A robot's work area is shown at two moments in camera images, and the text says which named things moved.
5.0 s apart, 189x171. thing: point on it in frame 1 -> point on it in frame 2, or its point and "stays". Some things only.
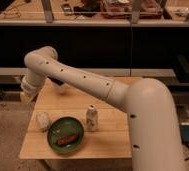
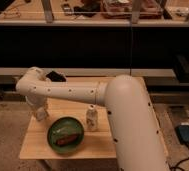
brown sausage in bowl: (67, 139) stays
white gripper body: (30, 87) -> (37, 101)
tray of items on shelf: (122, 9) stays
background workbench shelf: (85, 13) stays
